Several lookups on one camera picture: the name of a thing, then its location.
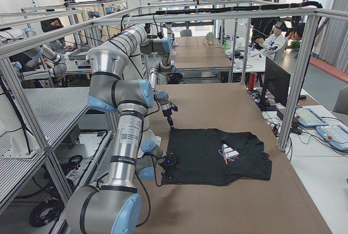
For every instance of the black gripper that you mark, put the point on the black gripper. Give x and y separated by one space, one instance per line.
168 165
166 112

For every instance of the black graphic t-shirt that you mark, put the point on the black graphic t-shirt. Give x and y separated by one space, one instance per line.
214 157

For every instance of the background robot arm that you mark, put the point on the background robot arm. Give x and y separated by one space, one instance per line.
38 63

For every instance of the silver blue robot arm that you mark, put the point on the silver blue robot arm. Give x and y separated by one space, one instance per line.
152 51
114 205

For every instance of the red thermos bottle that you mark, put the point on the red thermos bottle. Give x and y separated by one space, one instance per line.
252 80

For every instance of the black computer monitor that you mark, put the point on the black computer monitor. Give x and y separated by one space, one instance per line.
276 81

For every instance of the striped grey work table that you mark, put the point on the striped grey work table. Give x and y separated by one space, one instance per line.
56 110

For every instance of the seated person white hoodie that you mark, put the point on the seated person white hoodie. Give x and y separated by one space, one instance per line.
271 45

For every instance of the standing person black jacket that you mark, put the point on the standing person black jacket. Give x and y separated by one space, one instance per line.
262 27

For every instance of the blue grey teach pendant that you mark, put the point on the blue grey teach pendant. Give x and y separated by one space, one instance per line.
308 118

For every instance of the aluminium cage frame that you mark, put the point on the aluminium cage frame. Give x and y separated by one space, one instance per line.
15 173

